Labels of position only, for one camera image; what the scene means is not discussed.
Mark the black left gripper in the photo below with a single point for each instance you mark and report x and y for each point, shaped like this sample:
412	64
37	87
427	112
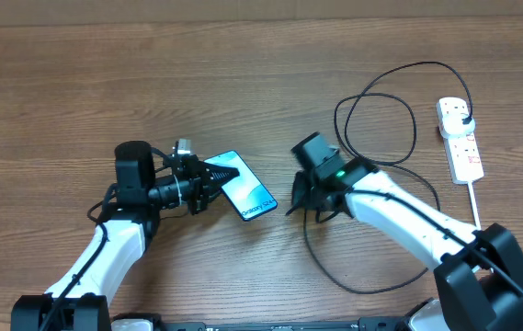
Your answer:
200	176

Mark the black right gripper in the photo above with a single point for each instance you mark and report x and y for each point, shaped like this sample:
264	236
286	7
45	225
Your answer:
305	200

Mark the Samsung Galaxy smartphone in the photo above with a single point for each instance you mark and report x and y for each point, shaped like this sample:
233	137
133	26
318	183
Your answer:
248	195

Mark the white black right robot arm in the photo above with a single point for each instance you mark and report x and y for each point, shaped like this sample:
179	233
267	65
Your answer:
478	273

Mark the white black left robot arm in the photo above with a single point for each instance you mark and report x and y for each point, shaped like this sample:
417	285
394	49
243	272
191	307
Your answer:
125	227

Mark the white charger plug adapter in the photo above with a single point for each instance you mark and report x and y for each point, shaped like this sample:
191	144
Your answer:
453	126

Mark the white power strip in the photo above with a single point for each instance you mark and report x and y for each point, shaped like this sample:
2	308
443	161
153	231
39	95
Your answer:
465	163

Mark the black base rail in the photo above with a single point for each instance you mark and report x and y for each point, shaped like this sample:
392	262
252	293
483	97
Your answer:
288	326

